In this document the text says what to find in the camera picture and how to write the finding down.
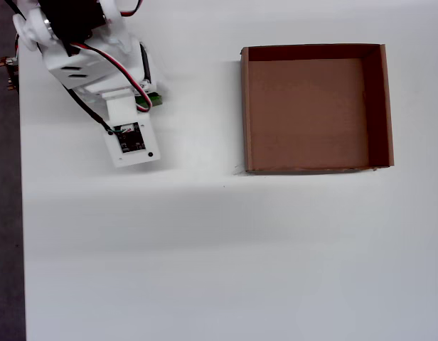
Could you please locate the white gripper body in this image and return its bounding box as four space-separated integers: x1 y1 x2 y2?
78 33 156 104

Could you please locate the green cube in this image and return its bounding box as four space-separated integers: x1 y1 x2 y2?
135 91 166 111

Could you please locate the brown cardboard box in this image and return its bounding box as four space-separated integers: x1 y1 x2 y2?
239 43 395 175

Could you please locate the red black gripper servo cable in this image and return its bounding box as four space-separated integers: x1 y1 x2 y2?
70 0 153 114

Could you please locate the black camera cable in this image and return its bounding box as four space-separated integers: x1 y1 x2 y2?
4 0 115 136

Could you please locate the small brown metal bracket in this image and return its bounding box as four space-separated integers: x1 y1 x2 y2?
0 55 20 94

